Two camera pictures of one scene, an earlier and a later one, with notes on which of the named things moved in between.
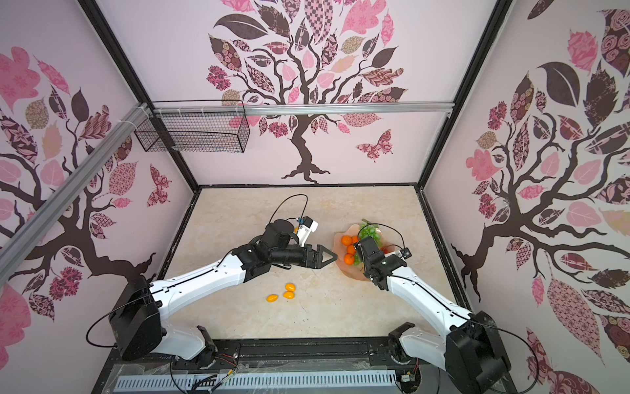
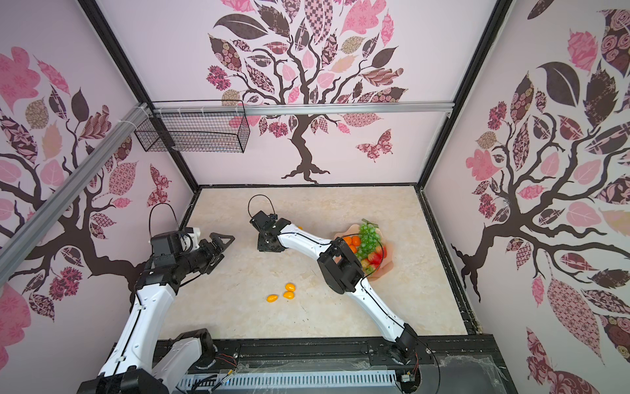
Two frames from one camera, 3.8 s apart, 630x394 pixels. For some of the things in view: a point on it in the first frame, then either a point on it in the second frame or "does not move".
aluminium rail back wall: (301, 111) does not move
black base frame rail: (280, 355) does not move
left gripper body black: (301, 254) → (203, 256)
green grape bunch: (367, 231) does not move
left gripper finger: (320, 249) → (215, 236)
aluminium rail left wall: (15, 250) does not move
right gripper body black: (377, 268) → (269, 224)
